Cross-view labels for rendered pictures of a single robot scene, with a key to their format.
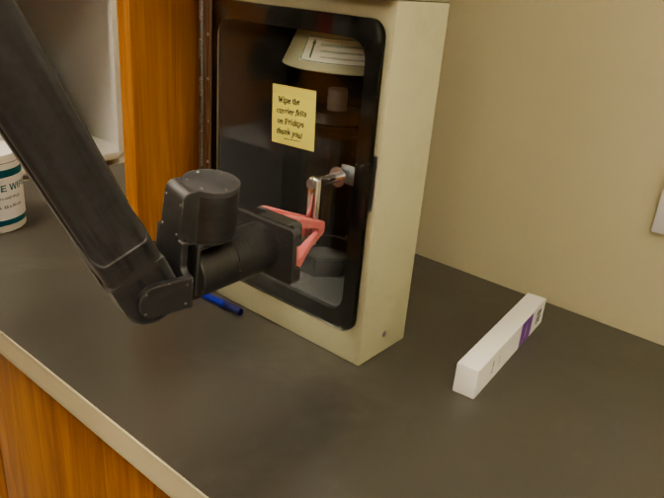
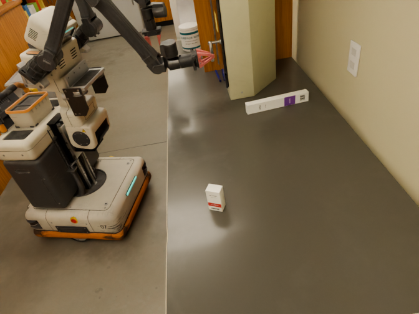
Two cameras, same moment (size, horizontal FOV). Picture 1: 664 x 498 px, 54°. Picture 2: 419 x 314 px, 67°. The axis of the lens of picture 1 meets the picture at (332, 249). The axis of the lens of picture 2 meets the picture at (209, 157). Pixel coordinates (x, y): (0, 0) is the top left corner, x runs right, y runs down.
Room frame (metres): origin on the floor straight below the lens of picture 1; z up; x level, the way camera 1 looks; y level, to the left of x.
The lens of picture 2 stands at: (-0.16, -1.01, 1.66)
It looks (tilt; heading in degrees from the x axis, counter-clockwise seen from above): 38 degrees down; 52
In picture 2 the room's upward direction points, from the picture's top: 10 degrees counter-clockwise
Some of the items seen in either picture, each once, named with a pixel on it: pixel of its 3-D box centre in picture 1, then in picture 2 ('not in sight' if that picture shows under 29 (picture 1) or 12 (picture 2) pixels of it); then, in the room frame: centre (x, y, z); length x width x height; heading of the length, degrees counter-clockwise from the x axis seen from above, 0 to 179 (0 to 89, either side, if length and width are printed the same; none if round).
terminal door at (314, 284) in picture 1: (279, 163); (218, 35); (0.85, 0.08, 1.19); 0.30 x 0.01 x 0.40; 51
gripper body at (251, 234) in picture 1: (248, 249); (187, 60); (0.66, 0.09, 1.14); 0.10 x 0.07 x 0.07; 52
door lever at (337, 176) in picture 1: (322, 207); (215, 50); (0.76, 0.02, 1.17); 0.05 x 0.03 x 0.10; 141
